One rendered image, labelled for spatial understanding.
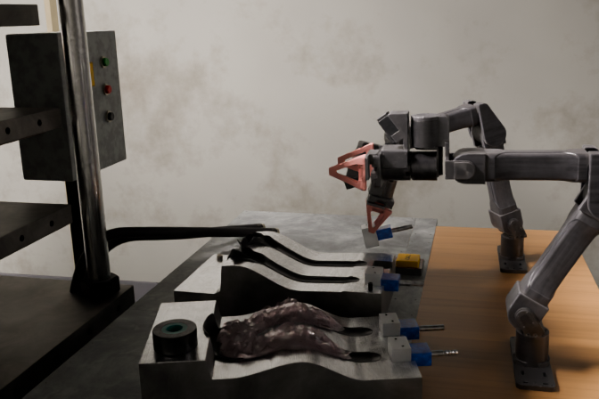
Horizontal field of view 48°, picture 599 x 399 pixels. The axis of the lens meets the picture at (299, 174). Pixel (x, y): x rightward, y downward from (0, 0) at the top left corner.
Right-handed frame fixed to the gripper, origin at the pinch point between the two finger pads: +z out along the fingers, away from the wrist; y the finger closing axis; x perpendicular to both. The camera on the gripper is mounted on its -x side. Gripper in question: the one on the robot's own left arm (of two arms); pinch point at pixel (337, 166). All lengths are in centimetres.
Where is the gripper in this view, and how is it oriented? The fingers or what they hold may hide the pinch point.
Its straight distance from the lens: 136.0
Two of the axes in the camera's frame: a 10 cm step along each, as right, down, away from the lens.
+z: -9.7, 0.0, 2.3
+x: 0.5, 9.7, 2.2
